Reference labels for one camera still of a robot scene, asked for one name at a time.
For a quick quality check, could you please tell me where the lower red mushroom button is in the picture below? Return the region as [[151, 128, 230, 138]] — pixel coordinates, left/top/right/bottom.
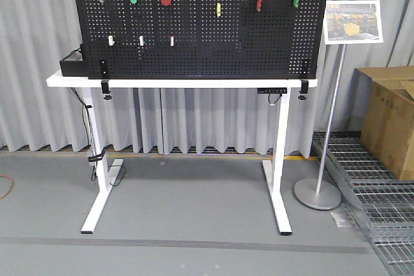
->
[[160, 0, 173, 6]]

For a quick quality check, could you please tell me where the desk height control panel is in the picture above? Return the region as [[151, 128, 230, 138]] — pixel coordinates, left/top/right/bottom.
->
[[257, 87, 287, 94]]

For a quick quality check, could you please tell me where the right black panel clamp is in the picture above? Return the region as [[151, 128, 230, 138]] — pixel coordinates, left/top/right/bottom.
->
[[298, 58, 311, 102]]

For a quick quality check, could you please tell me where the black panel clamp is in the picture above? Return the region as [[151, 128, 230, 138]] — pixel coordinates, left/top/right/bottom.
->
[[298, 58, 311, 102], [99, 59, 113, 100]]

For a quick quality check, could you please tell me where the left black panel clamp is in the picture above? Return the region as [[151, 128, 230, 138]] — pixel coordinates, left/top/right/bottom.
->
[[99, 59, 113, 100]]

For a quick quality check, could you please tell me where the black perforated pegboard panel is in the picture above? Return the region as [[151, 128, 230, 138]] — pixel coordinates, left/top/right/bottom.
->
[[76, 0, 326, 80]]

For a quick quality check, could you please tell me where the white standing desk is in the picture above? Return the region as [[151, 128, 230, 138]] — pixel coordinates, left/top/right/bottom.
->
[[47, 70, 318, 236]]

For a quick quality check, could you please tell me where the black box on desk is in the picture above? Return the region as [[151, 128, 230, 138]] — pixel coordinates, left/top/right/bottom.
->
[[60, 43, 89, 77]]

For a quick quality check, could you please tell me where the sign stand with photo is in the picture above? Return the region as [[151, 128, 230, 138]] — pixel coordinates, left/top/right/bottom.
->
[[294, 0, 384, 211]]

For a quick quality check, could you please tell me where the brown cardboard box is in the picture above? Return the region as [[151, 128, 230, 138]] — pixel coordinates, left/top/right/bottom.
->
[[356, 66, 413, 180]]

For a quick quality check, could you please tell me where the metal floor grating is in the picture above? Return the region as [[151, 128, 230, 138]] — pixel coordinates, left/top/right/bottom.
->
[[325, 132, 413, 275]]

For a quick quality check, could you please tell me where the grey curtain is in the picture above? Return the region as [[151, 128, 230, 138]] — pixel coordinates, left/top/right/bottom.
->
[[1, 0, 413, 154]]

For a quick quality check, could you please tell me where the white rocker switch left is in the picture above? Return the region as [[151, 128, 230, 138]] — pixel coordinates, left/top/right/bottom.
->
[[108, 35, 114, 47]]

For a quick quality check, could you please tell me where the black power cable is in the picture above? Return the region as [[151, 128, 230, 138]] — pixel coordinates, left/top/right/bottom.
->
[[69, 87, 126, 187]]

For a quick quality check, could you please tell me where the red toggle switch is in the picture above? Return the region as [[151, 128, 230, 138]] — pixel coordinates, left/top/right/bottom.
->
[[256, 0, 263, 12]]

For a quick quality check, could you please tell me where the orange cable on floor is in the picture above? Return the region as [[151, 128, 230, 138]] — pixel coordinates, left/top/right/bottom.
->
[[0, 174, 15, 200]]

